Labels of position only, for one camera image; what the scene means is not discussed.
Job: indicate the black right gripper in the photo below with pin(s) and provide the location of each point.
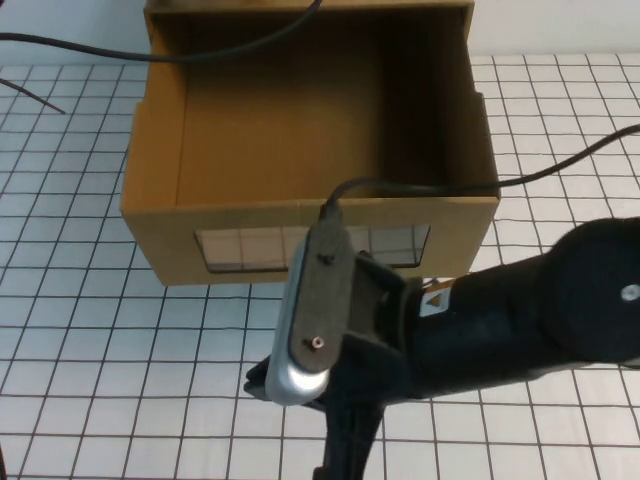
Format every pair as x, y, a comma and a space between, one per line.
385, 310

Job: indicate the brown cardboard drawer with window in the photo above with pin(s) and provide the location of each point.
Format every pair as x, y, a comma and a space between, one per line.
250, 150

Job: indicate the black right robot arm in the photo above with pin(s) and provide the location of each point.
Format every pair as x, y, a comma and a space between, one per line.
525, 320

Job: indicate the silver wrist camera black mount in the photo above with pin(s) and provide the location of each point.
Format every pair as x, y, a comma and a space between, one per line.
315, 300

